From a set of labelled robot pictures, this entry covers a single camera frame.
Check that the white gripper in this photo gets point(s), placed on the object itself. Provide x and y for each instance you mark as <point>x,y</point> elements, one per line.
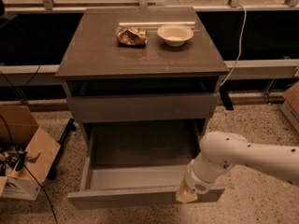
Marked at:
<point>195,184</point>

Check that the grey top drawer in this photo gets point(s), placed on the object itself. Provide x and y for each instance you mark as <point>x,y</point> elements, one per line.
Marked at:
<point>137,107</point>

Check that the grey drawer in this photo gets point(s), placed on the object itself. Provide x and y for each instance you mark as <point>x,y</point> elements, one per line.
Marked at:
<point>137,107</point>
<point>136,163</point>

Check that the cardboard box right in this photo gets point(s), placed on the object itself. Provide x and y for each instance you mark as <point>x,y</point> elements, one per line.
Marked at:
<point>290,107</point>

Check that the white bowl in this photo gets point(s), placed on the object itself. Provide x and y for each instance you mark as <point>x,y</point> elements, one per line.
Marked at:
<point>175,35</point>

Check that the open cardboard box left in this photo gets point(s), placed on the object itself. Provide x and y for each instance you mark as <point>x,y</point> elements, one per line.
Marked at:
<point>27,153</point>

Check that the grey drawer cabinet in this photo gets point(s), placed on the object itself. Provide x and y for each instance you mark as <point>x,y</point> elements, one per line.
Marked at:
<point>96,64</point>

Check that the crumpled chip bag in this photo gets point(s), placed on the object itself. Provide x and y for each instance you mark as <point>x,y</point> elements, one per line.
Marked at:
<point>131,36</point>

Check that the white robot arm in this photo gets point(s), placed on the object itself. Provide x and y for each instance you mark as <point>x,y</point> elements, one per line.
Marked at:
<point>220,152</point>

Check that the black stand leg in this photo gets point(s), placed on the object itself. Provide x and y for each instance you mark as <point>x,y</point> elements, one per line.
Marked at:
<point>70,127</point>

